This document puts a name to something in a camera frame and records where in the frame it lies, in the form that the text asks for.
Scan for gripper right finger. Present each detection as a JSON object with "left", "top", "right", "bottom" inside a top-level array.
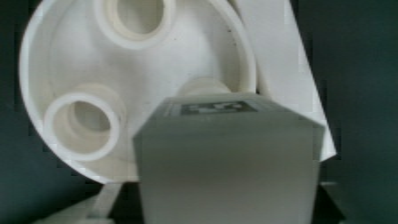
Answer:
[{"left": 316, "top": 182, "right": 345, "bottom": 224}]

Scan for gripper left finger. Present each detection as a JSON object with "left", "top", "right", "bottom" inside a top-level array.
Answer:
[{"left": 32, "top": 183, "right": 123, "bottom": 224}]

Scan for white stool leg with tag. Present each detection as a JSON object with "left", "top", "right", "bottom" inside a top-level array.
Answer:
[{"left": 133, "top": 78, "right": 325, "bottom": 224}]

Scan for white round stool seat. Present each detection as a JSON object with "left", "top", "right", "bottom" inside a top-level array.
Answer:
[{"left": 20, "top": 0, "right": 256, "bottom": 183}]

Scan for white right fence bar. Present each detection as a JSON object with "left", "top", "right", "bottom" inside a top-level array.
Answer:
[{"left": 229, "top": 0, "right": 338, "bottom": 161}]

